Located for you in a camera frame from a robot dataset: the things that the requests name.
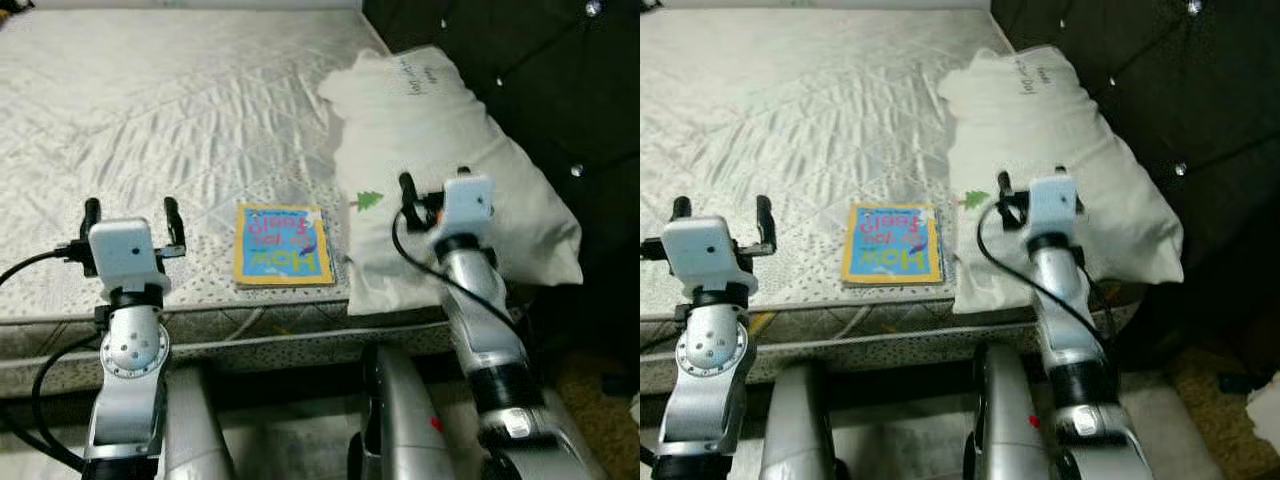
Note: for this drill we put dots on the white pillow green tree print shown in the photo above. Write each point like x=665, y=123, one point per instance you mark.
x=420, y=140
x=1040, y=130

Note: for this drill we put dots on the blue yellow picture book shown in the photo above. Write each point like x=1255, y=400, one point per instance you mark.
x=892, y=250
x=285, y=250

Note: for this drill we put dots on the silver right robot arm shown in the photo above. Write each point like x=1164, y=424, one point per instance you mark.
x=1065, y=310
x=480, y=310

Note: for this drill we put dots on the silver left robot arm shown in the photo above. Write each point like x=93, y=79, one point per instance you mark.
x=710, y=400
x=130, y=400

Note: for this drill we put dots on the white quilted mattress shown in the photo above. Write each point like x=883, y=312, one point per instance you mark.
x=150, y=120
x=790, y=120

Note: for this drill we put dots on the silver left robot leg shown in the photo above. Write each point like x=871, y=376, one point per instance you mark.
x=795, y=440
x=195, y=440

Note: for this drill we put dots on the silver robot leg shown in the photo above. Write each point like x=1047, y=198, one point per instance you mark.
x=400, y=430
x=1010, y=430
x=195, y=440
x=795, y=440

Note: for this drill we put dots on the silver right robot leg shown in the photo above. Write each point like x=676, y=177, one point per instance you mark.
x=400, y=430
x=1010, y=430

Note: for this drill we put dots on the white crumpled cloth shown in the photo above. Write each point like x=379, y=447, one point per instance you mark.
x=1265, y=410

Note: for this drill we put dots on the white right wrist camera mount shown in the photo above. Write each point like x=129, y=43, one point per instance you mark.
x=1055, y=205
x=468, y=205

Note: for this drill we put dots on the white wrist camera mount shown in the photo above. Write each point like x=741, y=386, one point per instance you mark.
x=125, y=255
x=1055, y=205
x=700, y=255
x=468, y=205

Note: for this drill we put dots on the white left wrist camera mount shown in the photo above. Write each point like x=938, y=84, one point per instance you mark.
x=125, y=255
x=700, y=255

